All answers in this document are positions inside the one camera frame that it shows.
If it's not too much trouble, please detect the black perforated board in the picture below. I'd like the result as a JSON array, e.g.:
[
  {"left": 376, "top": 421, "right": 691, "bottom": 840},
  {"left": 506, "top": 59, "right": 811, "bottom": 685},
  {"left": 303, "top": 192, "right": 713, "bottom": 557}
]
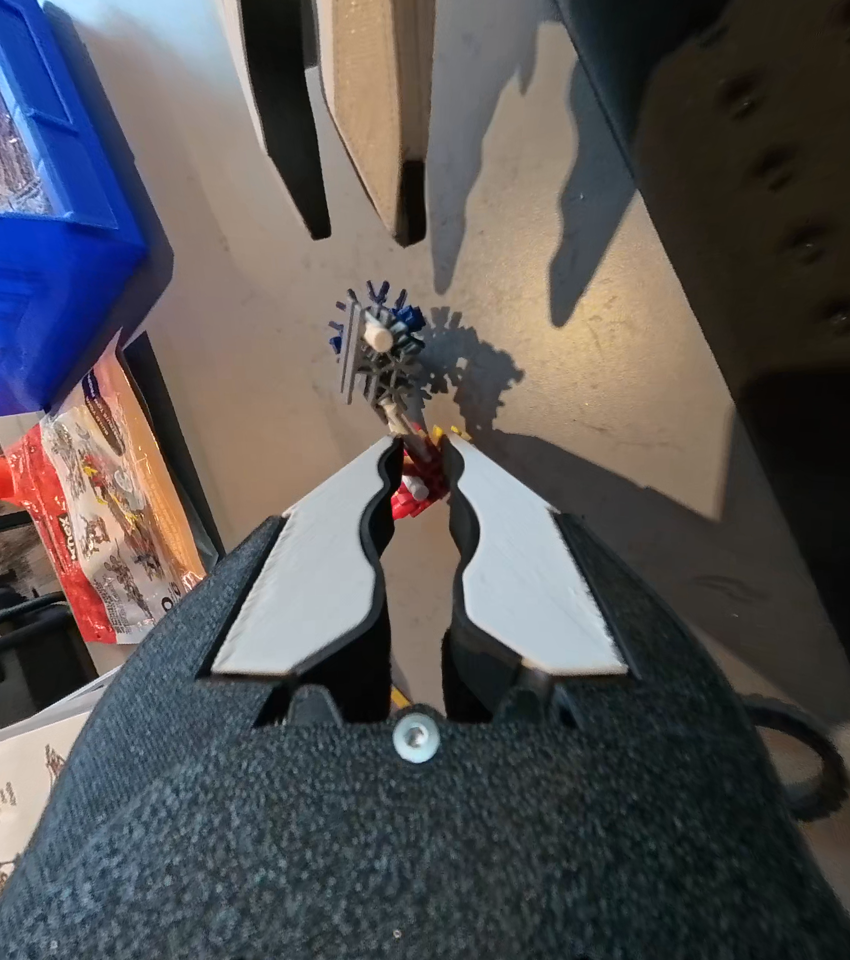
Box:
[{"left": 556, "top": 0, "right": 850, "bottom": 751}]

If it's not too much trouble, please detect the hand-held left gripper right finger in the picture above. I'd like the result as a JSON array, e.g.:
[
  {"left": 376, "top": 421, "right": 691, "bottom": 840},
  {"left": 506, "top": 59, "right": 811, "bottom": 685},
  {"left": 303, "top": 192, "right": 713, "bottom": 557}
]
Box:
[{"left": 440, "top": 435, "right": 630, "bottom": 724}]

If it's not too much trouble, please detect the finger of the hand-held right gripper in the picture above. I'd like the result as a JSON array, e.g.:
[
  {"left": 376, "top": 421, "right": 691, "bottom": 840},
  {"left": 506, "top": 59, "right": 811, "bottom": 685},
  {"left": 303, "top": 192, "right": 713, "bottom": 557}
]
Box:
[
  {"left": 218, "top": 0, "right": 333, "bottom": 241},
  {"left": 317, "top": 0, "right": 437, "bottom": 249}
]

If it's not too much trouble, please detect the black toy tire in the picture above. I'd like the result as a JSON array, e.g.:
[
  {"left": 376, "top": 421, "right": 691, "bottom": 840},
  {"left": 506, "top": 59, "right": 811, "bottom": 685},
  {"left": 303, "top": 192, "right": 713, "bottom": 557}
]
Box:
[{"left": 743, "top": 693, "right": 846, "bottom": 822}]

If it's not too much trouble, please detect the blue plastic bin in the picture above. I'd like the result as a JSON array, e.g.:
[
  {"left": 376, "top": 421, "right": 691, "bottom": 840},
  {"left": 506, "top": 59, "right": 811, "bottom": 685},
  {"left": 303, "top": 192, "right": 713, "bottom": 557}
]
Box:
[{"left": 0, "top": 0, "right": 148, "bottom": 425}]

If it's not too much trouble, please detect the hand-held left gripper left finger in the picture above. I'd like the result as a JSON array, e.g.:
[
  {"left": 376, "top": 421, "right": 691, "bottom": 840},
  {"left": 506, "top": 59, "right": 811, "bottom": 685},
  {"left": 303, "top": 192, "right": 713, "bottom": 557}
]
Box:
[{"left": 211, "top": 435, "right": 405, "bottom": 724}]

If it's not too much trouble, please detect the grey and red toy model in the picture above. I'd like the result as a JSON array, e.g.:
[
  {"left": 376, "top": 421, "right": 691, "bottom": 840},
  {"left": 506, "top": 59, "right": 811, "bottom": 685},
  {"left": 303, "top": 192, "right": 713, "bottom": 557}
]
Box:
[{"left": 335, "top": 296, "right": 471, "bottom": 522}]

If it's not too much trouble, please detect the printed toy set bag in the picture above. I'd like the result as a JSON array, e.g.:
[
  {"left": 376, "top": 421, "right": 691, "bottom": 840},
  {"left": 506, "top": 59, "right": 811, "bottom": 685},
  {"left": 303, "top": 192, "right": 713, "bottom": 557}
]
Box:
[{"left": 1, "top": 348, "right": 208, "bottom": 645}]

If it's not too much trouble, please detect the blue snowflake toy connector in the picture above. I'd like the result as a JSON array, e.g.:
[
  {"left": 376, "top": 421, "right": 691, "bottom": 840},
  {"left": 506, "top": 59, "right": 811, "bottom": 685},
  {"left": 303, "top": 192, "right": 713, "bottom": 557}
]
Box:
[{"left": 329, "top": 279, "right": 426, "bottom": 354}]

